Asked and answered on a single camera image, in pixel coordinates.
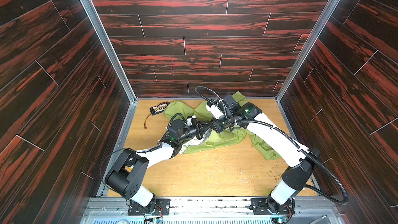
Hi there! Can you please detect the green jacket with cartoon print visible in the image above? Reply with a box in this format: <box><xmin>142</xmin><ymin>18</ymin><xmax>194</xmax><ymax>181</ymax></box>
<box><xmin>163</xmin><ymin>101</ymin><xmax>281</xmax><ymax>160</ymax></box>

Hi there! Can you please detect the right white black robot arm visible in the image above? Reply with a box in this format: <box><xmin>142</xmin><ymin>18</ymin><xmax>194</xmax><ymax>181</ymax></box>
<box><xmin>206</xmin><ymin>101</ymin><xmax>348</xmax><ymax>214</ymax></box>

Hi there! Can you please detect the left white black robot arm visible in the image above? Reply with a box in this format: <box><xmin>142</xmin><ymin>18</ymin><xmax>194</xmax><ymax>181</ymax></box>
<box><xmin>104</xmin><ymin>118</ymin><xmax>211</xmax><ymax>214</ymax></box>

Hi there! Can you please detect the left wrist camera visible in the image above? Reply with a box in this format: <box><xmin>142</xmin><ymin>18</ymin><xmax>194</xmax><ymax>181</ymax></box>
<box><xmin>187</xmin><ymin>115</ymin><xmax>198</xmax><ymax>126</ymax></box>

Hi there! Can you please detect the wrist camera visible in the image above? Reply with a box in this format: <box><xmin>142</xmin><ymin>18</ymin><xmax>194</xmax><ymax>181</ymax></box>
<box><xmin>206</xmin><ymin>94</ymin><xmax>240</xmax><ymax>119</ymax></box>
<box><xmin>187</xmin><ymin>115</ymin><xmax>198</xmax><ymax>126</ymax></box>

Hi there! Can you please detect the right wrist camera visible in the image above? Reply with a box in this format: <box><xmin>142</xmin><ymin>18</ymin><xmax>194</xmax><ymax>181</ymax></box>
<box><xmin>206</xmin><ymin>94</ymin><xmax>240</xmax><ymax>119</ymax></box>

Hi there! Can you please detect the black battery pack with wires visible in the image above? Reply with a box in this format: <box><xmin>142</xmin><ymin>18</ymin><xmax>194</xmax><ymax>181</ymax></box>
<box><xmin>144</xmin><ymin>102</ymin><xmax>170</xmax><ymax>129</ymax></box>

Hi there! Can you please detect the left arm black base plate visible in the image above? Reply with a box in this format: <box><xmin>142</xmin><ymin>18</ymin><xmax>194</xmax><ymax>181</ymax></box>
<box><xmin>127</xmin><ymin>198</ymin><xmax>171</xmax><ymax>216</ymax></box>

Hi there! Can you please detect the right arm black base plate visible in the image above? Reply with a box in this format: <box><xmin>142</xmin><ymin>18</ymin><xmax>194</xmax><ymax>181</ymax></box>
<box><xmin>249</xmin><ymin>198</ymin><xmax>295</xmax><ymax>216</ymax></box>

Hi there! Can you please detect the metal front rail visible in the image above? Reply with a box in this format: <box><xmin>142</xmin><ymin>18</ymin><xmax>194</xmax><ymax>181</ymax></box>
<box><xmin>81</xmin><ymin>196</ymin><xmax>347</xmax><ymax>224</ymax></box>

